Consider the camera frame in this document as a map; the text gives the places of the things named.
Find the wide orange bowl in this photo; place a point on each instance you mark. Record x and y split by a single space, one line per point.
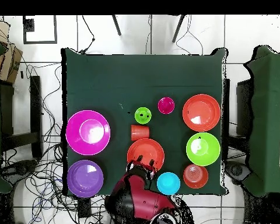
201 109
147 149

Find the orange cup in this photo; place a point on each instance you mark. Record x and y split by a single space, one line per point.
140 133

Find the small blue bowl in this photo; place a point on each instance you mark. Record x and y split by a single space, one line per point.
168 184

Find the green cup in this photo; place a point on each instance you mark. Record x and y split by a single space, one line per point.
143 119

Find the purple bowl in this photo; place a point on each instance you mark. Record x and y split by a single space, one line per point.
85 179

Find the crimson red cup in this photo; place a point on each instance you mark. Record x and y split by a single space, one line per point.
166 106

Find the large pink bowl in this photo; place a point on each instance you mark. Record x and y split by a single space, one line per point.
74 140

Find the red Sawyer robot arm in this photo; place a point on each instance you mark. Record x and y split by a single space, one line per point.
142 200

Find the small deep orange bowl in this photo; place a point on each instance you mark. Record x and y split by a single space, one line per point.
196 176

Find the green bowl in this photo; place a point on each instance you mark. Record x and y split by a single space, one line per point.
210 154

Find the black power box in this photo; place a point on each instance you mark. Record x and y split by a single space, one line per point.
84 207

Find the dark green tablecloth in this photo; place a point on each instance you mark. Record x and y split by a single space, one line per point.
140 81

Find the cardboard box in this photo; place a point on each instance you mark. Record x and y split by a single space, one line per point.
10 63

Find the grey pedestal leg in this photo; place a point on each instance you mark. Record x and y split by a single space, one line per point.
236 170
18 169

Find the black stand frame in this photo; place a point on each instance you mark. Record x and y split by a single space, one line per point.
36 105
243 105

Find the black camera tripod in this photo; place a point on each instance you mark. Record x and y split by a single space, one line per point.
117 28

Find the black square floor frame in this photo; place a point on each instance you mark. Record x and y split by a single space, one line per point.
29 24

